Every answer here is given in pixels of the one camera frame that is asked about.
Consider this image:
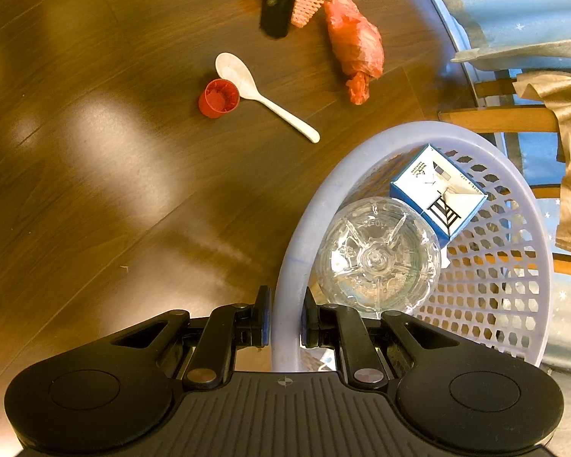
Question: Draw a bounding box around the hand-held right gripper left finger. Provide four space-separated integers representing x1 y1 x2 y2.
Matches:
112 286 273 390

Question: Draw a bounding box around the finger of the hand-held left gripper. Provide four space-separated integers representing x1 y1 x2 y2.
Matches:
259 0 301 39

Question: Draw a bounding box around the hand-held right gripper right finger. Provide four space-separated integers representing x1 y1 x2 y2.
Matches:
301 287 462 386

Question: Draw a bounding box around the orange foam fruit net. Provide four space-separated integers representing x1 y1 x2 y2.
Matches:
290 0 328 28

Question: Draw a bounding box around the red plastic bag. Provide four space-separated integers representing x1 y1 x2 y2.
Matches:
324 0 385 105

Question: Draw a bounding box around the white plastic spoon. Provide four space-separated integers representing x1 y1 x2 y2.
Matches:
215 52 321 144

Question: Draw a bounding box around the lavender plastic mesh basket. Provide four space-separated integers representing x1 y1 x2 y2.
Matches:
272 121 553 373

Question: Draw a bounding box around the red bottle cap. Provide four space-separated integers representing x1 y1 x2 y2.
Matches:
199 79 241 119

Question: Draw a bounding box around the blue and white milk carton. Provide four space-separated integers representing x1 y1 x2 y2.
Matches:
389 144 487 243

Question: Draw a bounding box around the clear plastic bottle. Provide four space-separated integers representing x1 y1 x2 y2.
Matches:
316 197 442 315

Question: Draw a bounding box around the blue starry cloth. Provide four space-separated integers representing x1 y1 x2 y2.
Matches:
407 0 571 372

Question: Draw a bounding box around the wooden chair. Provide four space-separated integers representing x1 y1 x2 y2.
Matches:
438 78 571 279

